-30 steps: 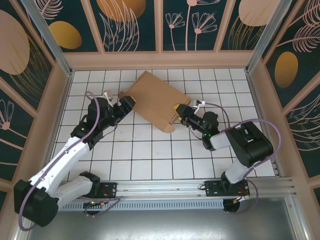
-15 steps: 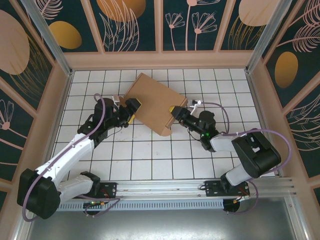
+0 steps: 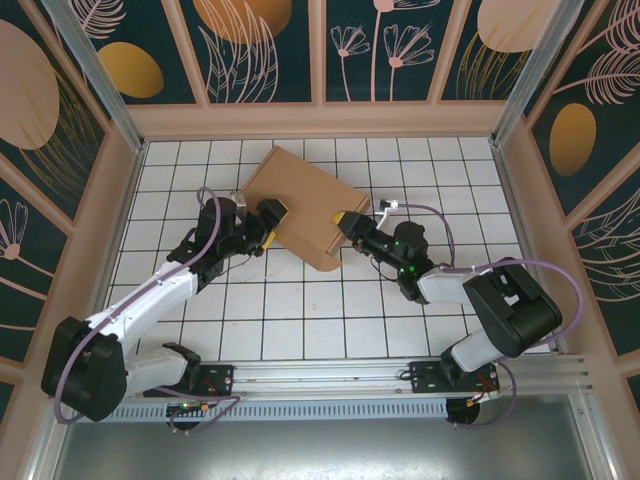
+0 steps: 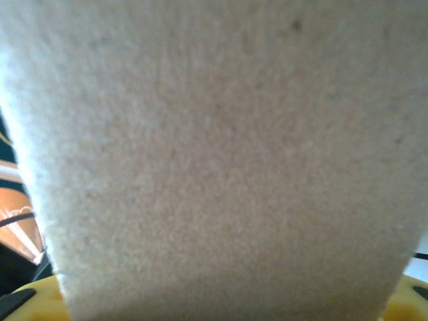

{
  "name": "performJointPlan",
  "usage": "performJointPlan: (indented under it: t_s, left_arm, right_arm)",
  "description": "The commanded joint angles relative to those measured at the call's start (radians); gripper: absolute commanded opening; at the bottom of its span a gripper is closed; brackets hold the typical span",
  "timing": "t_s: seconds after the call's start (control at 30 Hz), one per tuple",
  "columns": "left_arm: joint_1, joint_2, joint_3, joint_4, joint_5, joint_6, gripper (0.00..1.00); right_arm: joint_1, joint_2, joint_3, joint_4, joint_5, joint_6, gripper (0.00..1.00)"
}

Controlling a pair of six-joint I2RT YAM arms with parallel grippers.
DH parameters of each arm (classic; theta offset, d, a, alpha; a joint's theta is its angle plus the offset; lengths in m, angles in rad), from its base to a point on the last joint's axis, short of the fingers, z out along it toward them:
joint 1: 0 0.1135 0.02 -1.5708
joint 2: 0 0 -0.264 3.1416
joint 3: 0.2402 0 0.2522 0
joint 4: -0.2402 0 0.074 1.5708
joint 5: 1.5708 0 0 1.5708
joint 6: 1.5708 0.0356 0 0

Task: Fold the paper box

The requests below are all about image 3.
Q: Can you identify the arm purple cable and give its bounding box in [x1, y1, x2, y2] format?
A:
[52, 186, 246, 435]
[397, 202, 584, 431]

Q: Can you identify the wall panel with feather leaves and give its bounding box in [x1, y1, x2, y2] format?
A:
[529, 0, 640, 216]

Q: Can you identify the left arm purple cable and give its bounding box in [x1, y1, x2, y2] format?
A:
[52, 186, 246, 435]

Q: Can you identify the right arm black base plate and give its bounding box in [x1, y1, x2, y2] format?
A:
[408, 359, 501, 396]

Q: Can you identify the wall panel with orange oval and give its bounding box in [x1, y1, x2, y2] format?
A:
[82, 0, 201, 106]

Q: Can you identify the wall panel with pink flowers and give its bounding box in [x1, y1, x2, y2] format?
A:
[324, 0, 436, 104]

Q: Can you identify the wall panel with fern outlines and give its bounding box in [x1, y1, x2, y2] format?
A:
[569, 187, 640, 359]

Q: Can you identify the grey metal sheet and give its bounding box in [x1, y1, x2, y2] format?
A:
[49, 418, 619, 480]

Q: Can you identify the wall panel with leaf sprigs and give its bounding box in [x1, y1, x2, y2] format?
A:
[179, 0, 314, 105]

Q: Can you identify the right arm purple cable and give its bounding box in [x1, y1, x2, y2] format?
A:
[397, 202, 584, 431]

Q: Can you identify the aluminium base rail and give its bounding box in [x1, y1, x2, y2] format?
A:
[47, 354, 596, 401]

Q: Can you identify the wall panel with flower outline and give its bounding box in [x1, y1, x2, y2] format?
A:
[0, 164, 71, 361]

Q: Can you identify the perforated metal cable tray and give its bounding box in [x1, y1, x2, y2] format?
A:
[69, 398, 449, 421]

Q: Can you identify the aluminium side rail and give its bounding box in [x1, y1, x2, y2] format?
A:
[74, 144, 147, 362]
[491, 142, 567, 354]

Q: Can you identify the wall panel with large pink oval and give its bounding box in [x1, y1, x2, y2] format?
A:
[0, 0, 111, 226]

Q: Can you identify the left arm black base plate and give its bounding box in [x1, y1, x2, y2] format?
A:
[143, 363, 236, 399]

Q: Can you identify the aluminium frame post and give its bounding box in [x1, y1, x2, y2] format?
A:
[489, 0, 596, 149]
[42, 0, 146, 154]

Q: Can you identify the brown cardboard box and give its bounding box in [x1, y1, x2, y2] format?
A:
[238, 144, 372, 274]

